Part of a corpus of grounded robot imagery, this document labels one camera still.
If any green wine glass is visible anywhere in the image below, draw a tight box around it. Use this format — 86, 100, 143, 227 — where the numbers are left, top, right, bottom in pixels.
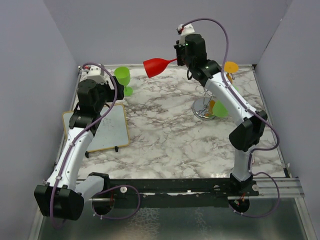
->
212, 84, 239, 118
114, 66, 133, 97

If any red plastic wine glass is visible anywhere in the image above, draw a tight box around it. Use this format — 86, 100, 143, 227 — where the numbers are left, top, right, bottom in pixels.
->
143, 58, 177, 78

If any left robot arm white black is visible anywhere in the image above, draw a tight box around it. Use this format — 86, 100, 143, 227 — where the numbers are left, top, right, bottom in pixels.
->
34, 76, 124, 221

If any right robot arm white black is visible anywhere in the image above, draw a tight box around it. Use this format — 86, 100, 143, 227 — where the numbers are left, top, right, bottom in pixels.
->
174, 33, 268, 196

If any orange plastic wine glass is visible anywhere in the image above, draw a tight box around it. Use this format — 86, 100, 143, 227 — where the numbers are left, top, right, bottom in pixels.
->
208, 61, 239, 118

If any small framed whiteboard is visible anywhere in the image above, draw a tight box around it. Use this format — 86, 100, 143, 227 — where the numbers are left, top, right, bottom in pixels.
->
61, 103, 131, 154

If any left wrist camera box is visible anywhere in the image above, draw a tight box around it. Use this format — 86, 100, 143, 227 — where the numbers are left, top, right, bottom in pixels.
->
82, 64, 107, 84

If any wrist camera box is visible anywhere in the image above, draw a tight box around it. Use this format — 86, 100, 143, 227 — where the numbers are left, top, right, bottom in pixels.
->
177, 23, 195, 45
82, 64, 107, 84

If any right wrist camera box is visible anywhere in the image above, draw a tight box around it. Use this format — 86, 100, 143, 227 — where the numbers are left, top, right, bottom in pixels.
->
177, 23, 195, 45

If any chrome wire glass rack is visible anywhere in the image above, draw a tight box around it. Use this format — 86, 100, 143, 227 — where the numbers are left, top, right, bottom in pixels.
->
191, 86, 216, 121

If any black front mounting rail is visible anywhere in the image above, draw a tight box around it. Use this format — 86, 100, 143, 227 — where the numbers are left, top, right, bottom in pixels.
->
92, 178, 259, 209

